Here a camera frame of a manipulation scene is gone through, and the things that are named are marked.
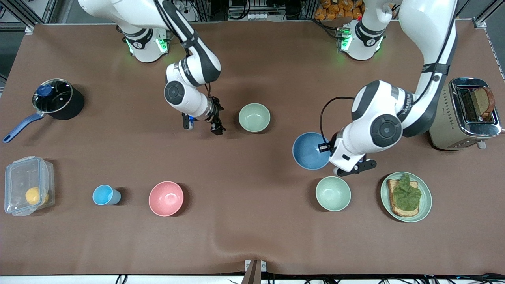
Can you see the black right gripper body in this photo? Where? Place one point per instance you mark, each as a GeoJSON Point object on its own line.
{"type": "Point", "coordinates": [215, 115]}

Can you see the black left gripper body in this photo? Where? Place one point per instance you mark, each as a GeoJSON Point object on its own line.
{"type": "Point", "coordinates": [332, 144]}

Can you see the blue bowl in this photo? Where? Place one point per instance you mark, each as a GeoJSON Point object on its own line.
{"type": "Point", "coordinates": [307, 152]}

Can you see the pale green bowl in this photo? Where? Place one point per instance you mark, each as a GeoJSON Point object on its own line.
{"type": "Point", "coordinates": [254, 117]}
{"type": "Point", "coordinates": [333, 193]}

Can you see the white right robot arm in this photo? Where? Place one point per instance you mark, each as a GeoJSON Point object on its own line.
{"type": "Point", "coordinates": [189, 67]}

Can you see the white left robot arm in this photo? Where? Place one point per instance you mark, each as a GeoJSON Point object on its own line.
{"type": "Point", "coordinates": [382, 126]}

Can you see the pink bowl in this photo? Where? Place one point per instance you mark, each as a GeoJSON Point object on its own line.
{"type": "Point", "coordinates": [166, 198]}

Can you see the toast slice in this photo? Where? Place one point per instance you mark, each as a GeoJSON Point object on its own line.
{"type": "Point", "coordinates": [391, 189]}

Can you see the brown table cloth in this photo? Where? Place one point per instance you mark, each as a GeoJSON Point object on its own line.
{"type": "Point", "coordinates": [252, 197]}

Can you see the green lettuce leaf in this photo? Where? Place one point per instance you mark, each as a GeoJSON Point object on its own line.
{"type": "Point", "coordinates": [406, 195]}

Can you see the white power strip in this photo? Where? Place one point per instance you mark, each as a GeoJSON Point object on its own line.
{"type": "Point", "coordinates": [252, 16]}
{"type": "Point", "coordinates": [187, 8]}

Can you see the pale green plate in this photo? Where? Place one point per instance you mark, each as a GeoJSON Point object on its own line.
{"type": "Point", "coordinates": [425, 205]}

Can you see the beige chrome toaster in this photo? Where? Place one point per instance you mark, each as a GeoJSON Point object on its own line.
{"type": "Point", "coordinates": [446, 130]}

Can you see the blue cup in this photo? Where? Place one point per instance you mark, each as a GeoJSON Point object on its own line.
{"type": "Point", "coordinates": [103, 195]}

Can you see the orange snack bag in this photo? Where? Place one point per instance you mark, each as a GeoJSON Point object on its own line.
{"type": "Point", "coordinates": [335, 8]}

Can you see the brown bread slice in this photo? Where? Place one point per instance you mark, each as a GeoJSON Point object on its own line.
{"type": "Point", "coordinates": [483, 100]}

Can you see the glass lid blue knob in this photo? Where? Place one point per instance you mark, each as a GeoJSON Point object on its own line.
{"type": "Point", "coordinates": [53, 96]}

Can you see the yellow lemon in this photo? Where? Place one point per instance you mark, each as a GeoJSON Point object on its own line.
{"type": "Point", "coordinates": [33, 195]}

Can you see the clear plastic lidded container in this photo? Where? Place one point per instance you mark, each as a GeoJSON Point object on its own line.
{"type": "Point", "coordinates": [23, 177]}

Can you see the aluminium frame profile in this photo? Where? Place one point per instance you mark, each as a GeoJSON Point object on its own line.
{"type": "Point", "coordinates": [23, 15]}
{"type": "Point", "coordinates": [487, 15]}

